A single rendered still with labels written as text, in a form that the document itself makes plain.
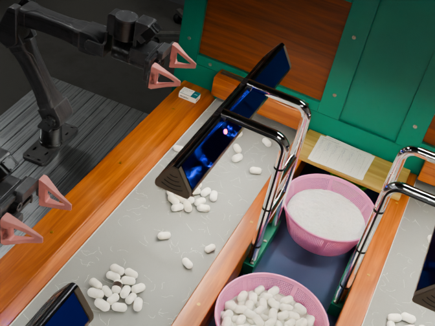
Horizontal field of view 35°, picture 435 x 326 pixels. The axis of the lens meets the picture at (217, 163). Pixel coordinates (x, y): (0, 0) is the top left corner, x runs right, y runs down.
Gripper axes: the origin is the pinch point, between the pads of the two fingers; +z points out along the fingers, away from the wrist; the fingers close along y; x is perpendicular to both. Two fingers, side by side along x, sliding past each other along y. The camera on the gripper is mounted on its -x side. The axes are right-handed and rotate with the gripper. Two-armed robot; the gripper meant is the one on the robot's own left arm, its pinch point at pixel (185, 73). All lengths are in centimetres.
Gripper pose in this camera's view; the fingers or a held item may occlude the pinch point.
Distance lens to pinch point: 171.9
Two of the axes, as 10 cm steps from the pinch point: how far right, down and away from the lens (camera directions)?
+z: 9.1, 3.7, -1.8
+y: 3.7, -5.5, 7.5
